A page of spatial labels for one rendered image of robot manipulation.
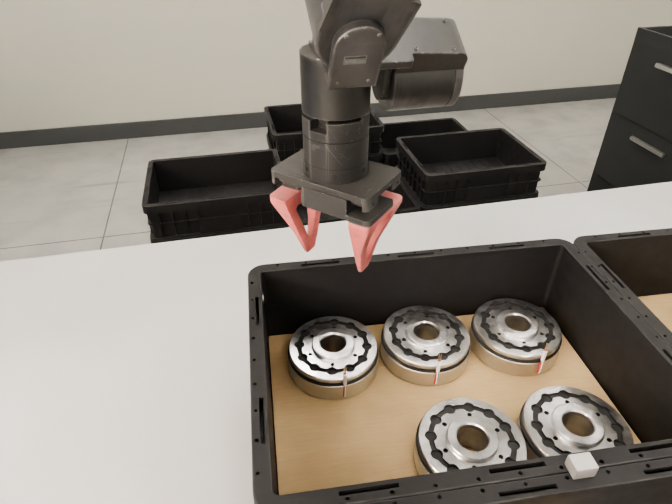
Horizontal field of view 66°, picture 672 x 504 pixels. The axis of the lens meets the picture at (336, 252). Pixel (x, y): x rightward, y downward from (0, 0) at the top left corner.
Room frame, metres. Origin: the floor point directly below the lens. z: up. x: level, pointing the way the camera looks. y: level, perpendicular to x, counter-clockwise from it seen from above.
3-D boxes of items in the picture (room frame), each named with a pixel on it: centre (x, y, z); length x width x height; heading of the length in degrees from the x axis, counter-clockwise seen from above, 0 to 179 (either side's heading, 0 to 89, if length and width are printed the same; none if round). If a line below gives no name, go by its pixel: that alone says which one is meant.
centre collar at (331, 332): (0.42, 0.00, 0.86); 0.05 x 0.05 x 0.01
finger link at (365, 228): (0.41, -0.02, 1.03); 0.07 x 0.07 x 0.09; 58
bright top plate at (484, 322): (0.46, -0.22, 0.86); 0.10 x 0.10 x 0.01
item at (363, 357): (0.42, 0.00, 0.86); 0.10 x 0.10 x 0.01
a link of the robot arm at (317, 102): (0.42, -0.01, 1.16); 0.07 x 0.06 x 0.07; 103
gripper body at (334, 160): (0.42, 0.00, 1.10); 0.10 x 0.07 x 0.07; 58
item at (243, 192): (1.38, 0.36, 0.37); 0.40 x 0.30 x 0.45; 103
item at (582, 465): (0.23, -0.18, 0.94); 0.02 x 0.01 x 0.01; 99
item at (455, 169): (1.56, -0.43, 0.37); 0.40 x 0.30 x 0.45; 103
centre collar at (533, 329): (0.46, -0.22, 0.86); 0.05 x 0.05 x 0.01
